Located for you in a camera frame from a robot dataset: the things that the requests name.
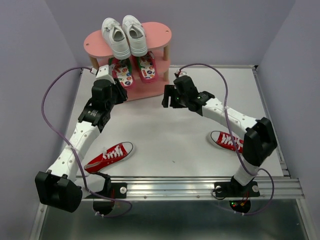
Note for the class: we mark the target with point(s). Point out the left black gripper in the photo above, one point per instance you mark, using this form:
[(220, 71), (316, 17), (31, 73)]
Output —
[(122, 92)]

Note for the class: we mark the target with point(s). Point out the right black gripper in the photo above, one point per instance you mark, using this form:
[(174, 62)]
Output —
[(170, 90)]

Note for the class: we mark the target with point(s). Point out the pink patterned flip-flop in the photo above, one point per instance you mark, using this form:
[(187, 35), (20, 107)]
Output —
[(122, 70), (146, 67)]

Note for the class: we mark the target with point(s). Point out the white sneaker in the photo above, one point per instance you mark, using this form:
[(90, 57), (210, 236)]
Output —
[(115, 38), (136, 36)]

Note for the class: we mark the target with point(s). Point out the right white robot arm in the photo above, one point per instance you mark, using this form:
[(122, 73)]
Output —
[(259, 140)]

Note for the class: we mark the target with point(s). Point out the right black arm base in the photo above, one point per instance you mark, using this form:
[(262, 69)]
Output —
[(238, 195)]

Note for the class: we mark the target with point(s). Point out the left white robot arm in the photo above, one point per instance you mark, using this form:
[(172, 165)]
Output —
[(56, 186)]

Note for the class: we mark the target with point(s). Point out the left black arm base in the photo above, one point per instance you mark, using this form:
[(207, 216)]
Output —
[(105, 192)]

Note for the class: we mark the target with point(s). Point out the pink three-tier shoe shelf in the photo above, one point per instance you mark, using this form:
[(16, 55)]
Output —
[(158, 38)]

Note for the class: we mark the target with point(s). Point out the red canvas sneaker left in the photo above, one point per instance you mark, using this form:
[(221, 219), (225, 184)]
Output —
[(111, 156)]

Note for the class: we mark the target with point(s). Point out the red canvas sneaker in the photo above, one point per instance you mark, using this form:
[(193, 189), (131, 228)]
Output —
[(223, 140), (111, 156)]

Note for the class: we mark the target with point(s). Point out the red canvas sneaker right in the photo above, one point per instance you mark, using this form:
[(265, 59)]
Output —
[(223, 140)]

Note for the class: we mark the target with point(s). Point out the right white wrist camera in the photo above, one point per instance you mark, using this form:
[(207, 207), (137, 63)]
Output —
[(180, 73)]

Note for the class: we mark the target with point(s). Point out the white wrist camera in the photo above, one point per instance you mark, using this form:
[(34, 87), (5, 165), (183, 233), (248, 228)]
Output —
[(105, 73), (180, 73)]

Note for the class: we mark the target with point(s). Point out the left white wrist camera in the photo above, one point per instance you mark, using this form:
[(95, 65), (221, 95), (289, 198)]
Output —
[(105, 73)]

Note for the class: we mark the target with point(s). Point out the aluminium front rail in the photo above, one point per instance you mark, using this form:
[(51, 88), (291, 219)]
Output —
[(190, 188)]

